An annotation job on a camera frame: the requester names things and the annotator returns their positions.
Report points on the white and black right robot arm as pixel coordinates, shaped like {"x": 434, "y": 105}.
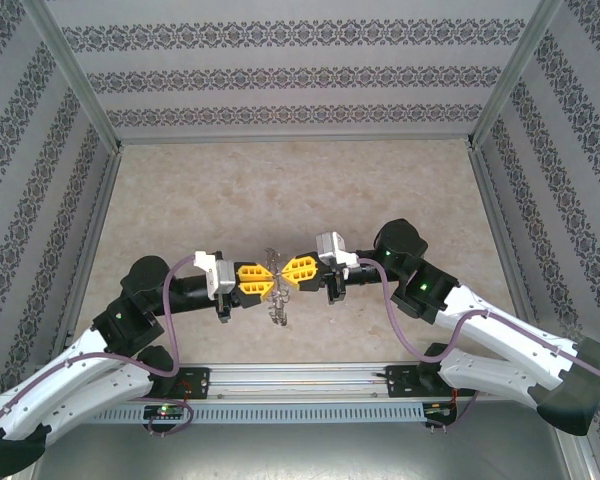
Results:
{"x": 505, "y": 330}

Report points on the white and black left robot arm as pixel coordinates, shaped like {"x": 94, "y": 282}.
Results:
{"x": 55, "y": 400}

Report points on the circuit board with green light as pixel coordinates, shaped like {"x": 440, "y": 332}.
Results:
{"x": 165, "y": 411}

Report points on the small circuit board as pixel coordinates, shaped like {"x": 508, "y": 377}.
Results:
{"x": 439, "y": 409}

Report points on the grey metal sheet panel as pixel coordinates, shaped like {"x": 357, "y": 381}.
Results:
{"x": 300, "y": 455}

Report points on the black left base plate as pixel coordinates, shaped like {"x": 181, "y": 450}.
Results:
{"x": 197, "y": 382}

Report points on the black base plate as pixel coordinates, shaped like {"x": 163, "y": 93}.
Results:
{"x": 402, "y": 382}
{"x": 197, "y": 382}

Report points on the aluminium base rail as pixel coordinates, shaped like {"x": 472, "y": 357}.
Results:
{"x": 300, "y": 382}

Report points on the aluminium frame rail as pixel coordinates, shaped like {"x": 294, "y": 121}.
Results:
{"x": 295, "y": 138}
{"x": 96, "y": 225}
{"x": 498, "y": 225}

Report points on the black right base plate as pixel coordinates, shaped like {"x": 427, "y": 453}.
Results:
{"x": 402, "y": 382}

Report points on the aluminium frame post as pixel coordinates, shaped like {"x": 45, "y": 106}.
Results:
{"x": 509, "y": 75}
{"x": 77, "y": 75}
{"x": 577, "y": 460}

